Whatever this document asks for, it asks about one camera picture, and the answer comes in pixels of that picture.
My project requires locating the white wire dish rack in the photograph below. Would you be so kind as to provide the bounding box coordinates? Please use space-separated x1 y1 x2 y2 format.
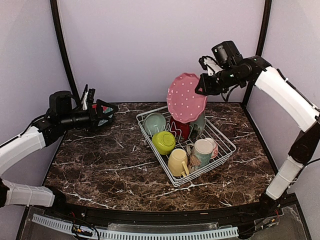
136 106 237 187

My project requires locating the left black frame post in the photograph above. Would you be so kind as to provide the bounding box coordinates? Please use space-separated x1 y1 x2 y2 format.
49 0 80 104

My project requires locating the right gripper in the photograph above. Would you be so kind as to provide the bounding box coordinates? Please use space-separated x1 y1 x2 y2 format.
194 65 245 95

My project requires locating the black frame post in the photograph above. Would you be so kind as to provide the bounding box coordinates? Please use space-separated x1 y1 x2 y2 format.
49 0 80 104
242 0 272 108

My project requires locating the pink and white cup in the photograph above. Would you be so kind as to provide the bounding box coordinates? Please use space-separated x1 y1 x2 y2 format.
205 137 219 159

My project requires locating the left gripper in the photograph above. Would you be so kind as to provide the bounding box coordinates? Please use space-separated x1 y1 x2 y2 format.
60 99 119 132

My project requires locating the light teal bowl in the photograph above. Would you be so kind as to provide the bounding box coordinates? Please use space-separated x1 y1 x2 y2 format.
143 112 166 136

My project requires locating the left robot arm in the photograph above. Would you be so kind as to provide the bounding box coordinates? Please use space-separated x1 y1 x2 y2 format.
0 88 119 218

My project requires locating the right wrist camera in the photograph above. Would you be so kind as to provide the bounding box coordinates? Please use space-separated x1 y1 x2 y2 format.
198 56 222 76

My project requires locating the light teal plate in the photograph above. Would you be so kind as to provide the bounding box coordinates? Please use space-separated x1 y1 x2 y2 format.
189 111 206 138

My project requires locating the white slotted cable duct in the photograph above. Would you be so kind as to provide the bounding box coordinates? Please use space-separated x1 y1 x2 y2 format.
31 214 239 240

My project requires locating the pink polka dot plate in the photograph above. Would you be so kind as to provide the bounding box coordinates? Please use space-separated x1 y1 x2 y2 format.
166 73 207 124

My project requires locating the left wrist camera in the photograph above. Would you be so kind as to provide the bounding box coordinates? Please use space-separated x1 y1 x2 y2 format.
80 84 96 111

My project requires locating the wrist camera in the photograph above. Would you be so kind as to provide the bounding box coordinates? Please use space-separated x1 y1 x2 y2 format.
80 84 96 111
198 56 222 76

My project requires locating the right black frame post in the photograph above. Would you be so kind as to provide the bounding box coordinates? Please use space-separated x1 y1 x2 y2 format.
242 0 272 108

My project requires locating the yellow mug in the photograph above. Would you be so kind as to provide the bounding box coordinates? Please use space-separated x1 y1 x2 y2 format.
167 148 190 177

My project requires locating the black front rail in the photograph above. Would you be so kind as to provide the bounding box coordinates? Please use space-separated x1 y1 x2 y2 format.
25 193 298 234

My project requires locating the teal patterned mug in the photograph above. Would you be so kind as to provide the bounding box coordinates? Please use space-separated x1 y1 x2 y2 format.
186 139 214 173

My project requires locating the lime green bowl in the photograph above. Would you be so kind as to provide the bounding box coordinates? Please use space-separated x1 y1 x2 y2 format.
152 131 176 155

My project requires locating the dark red floral bowl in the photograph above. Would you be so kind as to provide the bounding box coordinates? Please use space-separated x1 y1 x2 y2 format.
169 117 191 143

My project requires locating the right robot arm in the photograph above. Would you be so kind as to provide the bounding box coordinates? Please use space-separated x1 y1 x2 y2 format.
195 40 320 217

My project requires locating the red and teal plate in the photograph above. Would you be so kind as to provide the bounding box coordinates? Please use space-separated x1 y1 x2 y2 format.
92 104 113 127

